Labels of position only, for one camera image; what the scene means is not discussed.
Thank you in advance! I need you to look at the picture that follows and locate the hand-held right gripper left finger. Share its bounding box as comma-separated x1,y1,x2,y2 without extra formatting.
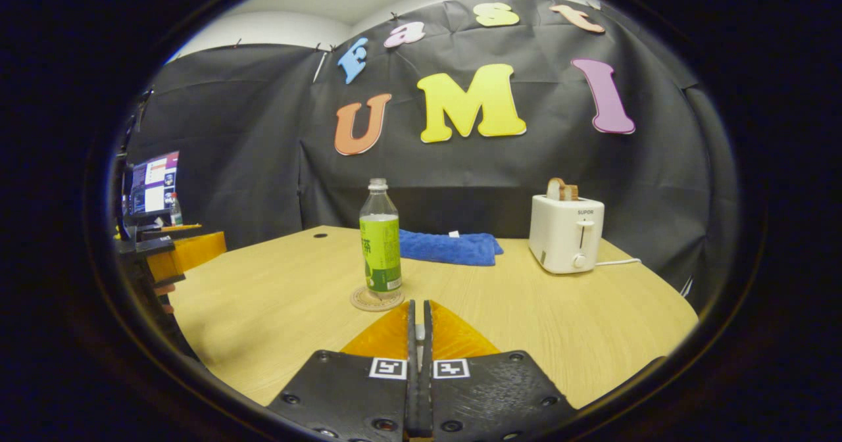
268,299,418,442

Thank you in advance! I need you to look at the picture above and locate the round wooden coaster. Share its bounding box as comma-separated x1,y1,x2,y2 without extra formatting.
349,285,406,312

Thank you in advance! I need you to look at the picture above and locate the white toaster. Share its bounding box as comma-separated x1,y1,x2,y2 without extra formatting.
528,194,606,275

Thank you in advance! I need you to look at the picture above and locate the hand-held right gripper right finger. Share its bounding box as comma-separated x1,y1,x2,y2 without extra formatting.
421,299,580,442

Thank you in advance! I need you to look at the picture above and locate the blue folded towel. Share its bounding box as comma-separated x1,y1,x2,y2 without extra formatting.
398,229,505,267

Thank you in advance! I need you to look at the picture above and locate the toast bread slice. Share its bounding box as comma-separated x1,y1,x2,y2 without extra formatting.
547,178,580,202

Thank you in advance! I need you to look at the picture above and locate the green label water bottle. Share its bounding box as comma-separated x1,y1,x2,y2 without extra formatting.
359,178,403,299

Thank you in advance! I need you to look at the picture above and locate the computer monitor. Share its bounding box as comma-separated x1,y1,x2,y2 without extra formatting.
130,151,180,218

